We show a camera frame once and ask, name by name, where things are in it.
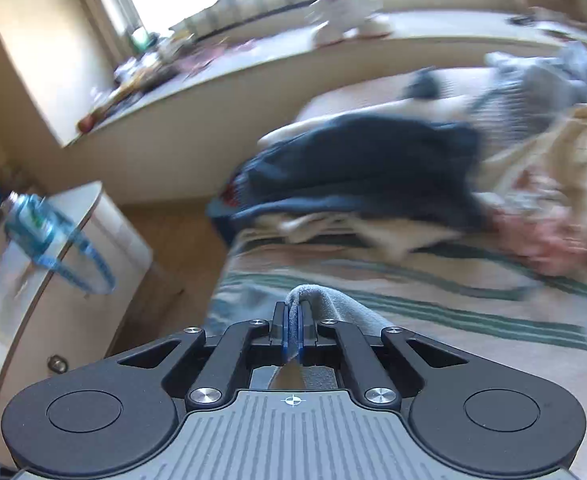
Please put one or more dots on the pink garment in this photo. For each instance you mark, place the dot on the pink garment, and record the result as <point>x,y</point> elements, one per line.
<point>551,245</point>

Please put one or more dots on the red apple on sill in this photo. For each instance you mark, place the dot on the red apple on sill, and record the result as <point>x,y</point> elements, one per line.
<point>86,124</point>

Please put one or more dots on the light blue hoodie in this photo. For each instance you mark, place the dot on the light blue hoodie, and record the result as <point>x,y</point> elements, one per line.
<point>324,303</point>

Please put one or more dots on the white bedside cabinet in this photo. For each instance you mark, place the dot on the white bedside cabinet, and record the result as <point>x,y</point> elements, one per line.
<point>42,316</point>

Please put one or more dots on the dark blue fleece garment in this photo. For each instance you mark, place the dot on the dark blue fleece garment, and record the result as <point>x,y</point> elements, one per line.
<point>410,159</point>

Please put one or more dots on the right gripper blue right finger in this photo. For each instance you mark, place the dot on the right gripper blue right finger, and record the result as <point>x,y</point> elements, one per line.
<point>343,347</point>

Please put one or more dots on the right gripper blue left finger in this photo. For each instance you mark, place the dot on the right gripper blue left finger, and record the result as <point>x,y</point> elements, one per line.
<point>226,363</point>

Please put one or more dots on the striped beige bedspread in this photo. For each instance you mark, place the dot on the striped beige bedspread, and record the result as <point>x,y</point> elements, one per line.
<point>467,292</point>

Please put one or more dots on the cream printed garment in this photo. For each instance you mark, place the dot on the cream printed garment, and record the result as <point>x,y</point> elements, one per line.
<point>545,172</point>

